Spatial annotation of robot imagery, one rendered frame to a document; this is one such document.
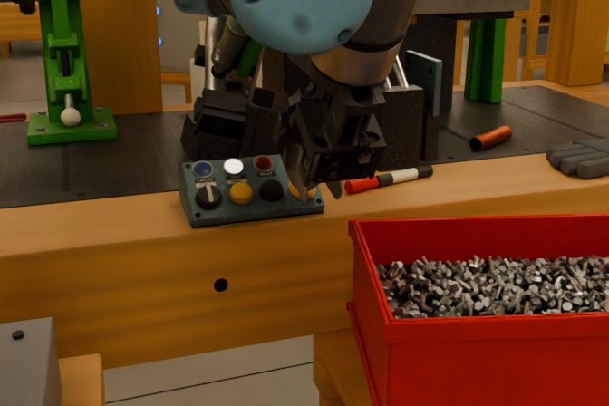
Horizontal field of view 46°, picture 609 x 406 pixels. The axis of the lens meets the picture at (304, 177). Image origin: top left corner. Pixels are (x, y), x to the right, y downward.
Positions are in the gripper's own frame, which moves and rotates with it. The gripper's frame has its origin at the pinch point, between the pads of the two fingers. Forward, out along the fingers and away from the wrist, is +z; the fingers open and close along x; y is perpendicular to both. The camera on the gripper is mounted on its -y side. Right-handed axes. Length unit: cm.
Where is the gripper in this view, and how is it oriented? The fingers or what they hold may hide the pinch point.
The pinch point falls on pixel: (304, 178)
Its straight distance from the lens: 79.8
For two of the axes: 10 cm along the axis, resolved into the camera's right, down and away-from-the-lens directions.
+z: -1.7, 6.0, 7.8
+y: 2.5, 7.9, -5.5
